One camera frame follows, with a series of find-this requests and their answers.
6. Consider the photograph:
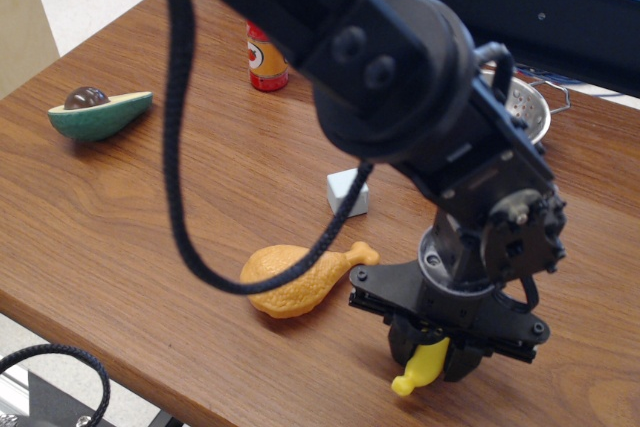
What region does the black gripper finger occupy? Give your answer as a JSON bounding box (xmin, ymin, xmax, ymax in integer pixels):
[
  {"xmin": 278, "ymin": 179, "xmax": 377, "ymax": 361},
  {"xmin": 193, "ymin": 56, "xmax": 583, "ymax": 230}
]
[
  {"xmin": 388, "ymin": 316, "xmax": 423, "ymax": 366},
  {"xmin": 444, "ymin": 341, "xmax": 488, "ymax": 382}
]

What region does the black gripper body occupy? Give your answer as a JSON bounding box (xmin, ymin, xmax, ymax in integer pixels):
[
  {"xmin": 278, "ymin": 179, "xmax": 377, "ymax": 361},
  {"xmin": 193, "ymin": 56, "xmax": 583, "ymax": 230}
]
[{"xmin": 349, "ymin": 261, "xmax": 550, "ymax": 362}]

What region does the yellow toy banana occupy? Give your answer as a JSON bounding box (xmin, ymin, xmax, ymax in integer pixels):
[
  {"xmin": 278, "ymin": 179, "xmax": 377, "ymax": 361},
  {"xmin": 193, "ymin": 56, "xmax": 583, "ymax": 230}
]
[{"xmin": 391, "ymin": 337, "xmax": 450, "ymax": 397}]

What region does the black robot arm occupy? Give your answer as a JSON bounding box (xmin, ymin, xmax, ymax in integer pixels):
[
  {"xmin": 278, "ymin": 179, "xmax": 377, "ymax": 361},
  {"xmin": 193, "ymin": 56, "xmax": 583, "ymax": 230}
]
[{"xmin": 163, "ymin": 0, "xmax": 566, "ymax": 382}]

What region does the small steel colander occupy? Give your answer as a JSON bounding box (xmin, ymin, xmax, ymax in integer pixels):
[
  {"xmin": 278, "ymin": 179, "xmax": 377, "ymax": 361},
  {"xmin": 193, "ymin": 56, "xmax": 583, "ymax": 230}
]
[{"xmin": 502, "ymin": 76, "xmax": 571, "ymax": 145}]

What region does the toy chicken drumstick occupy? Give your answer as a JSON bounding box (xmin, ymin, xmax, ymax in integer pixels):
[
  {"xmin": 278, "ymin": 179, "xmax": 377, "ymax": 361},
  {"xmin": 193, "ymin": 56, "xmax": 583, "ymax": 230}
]
[{"xmin": 240, "ymin": 241, "xmax": 381, "ymax": 319}]

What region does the pale blue cube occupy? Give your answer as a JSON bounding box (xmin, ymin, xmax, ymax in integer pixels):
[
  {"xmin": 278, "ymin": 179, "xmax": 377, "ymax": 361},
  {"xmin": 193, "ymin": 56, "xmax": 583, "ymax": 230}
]
[{"xmin": 327, "ymin": 169, "xmax": 369, "ymax": 217}]

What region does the red toy ketchup bottle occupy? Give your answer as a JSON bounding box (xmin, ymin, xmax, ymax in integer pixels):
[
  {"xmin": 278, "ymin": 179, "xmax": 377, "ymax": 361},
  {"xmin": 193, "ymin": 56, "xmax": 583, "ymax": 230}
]
[{"xmin": 246, "ymin": 21, "xmax": 289, "ymax": 92}]

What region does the toy avocado half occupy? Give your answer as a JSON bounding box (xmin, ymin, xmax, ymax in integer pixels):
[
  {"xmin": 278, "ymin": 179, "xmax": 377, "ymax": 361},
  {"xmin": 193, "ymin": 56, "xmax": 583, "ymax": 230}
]
[{"xmin": 48, "ymin": 86, "xmax": 153, "ymax": 142}]

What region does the beige cabinet panel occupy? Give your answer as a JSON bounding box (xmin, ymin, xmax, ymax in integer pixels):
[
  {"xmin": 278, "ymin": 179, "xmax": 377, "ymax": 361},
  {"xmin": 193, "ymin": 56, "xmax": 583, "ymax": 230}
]
[{"xmin": 0, "ymin": 0, "xmax": 59, "ymax": 97}]

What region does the black braided cable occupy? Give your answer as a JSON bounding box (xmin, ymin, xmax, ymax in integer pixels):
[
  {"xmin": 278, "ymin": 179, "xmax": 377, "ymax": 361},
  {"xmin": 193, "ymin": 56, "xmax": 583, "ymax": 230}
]
[{"xmin": 0, "ymin": 0, "xmax": 376, "ymax": 427}]

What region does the aluminium rail with black bracket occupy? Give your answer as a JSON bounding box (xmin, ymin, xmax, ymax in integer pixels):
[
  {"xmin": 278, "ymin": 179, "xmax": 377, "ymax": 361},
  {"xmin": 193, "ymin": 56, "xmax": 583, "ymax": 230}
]
[{"xmin": 1, "ymin": 349, "xmax": 183, "ymax": 426}]

